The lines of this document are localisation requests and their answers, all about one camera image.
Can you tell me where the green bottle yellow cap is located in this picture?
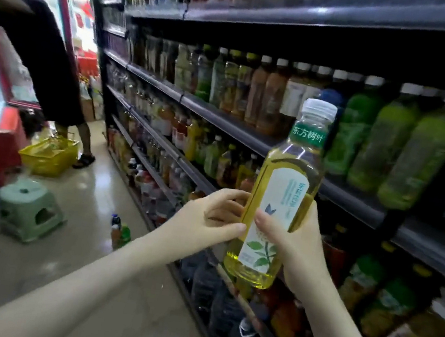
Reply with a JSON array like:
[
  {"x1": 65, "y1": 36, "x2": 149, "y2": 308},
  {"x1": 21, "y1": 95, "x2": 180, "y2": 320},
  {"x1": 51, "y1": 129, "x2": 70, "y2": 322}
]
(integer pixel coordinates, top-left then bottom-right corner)
[{"x1": 118, "y1": 225, "x2": 135, "y2": 247}]

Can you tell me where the orange bottle white cap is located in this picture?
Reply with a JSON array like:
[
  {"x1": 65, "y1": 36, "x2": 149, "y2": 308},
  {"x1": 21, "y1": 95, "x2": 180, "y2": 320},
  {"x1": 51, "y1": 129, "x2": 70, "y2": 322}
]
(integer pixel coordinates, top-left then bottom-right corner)
[{"x1": 108, "y1": 226, "x2": 124, "y2": 252}]

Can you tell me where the drinks shelf unit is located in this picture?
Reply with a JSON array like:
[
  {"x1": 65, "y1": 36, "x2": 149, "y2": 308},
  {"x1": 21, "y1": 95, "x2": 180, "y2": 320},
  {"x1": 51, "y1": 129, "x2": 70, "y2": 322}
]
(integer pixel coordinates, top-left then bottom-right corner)
[{"x1": 39, "y1": 0, "x2": 445, "y2": 337}]

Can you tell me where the yellow tea bottle white cap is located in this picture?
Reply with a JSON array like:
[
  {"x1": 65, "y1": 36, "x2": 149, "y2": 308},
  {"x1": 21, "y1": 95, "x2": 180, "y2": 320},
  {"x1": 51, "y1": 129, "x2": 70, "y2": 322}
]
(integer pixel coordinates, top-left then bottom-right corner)
[{"x1": 220, "y1": 89, "x2": 340, "y2": 297}]

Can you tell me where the person's right hand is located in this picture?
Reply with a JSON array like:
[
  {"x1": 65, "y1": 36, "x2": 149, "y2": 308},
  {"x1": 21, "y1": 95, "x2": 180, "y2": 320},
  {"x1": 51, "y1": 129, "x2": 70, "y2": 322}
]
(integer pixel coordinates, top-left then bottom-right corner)
[{"x1": 244, "y1": 190, "x2": 343, "y2": 304}]

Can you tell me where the green plastic stool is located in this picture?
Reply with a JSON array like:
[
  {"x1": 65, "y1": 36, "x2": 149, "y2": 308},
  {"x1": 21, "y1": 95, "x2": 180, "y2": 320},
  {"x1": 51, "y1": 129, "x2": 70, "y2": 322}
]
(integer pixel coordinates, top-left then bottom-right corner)
[{"x1": 0, "y1": 175, "x2": 71, "y2": 249}]

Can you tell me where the person's left hand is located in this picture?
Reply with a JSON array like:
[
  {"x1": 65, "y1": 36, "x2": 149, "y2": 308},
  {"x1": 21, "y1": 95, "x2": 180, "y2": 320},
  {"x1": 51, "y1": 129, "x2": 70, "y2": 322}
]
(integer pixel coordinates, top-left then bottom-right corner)
[{"x1": 145, "y1": 177, "x2": 253, "y2": 274}]

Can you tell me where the person's left forearm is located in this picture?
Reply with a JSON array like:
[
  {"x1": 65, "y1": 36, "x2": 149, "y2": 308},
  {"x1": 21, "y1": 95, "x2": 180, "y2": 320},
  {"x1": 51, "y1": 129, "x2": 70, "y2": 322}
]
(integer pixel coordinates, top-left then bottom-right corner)
[{"x1": 0, "y1": 216, "x2": 171, "y2": 337}]

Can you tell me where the yellow plastic bag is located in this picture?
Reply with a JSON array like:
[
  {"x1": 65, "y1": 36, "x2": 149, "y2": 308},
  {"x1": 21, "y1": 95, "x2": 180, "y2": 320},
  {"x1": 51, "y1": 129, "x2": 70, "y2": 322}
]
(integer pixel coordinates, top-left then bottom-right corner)
[{"x1": 16, "y1": 133, "x2": 82, "y2": 181}]

